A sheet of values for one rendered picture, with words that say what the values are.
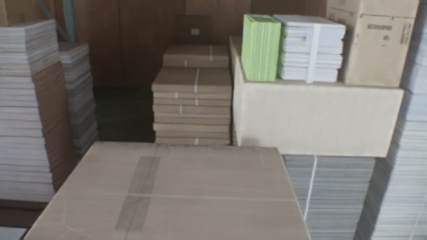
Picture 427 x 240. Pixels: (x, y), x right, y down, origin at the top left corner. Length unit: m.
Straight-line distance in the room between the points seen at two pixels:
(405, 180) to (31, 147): 1.99
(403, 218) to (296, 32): 0.70
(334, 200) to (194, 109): 1.26
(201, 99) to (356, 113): 1.30
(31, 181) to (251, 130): 1.79
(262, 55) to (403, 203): 0.65
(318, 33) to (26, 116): 1.76
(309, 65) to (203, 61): 1.68
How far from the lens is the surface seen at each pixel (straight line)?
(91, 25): 4.91
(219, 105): 2.08
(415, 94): 1.00
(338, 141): 0.95
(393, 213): 1.17
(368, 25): 0.91
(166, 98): 2.08
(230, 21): 4.58
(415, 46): 1.01
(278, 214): 0.61
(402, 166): 1.07
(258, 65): 0.84
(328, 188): 1.01
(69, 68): 2.44
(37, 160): 2.29
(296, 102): 0.87
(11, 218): 2.40
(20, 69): 2.08
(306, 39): 0.86
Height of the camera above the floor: 1.48
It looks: 23 degrees down
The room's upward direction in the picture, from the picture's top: 2 degrees clockwise
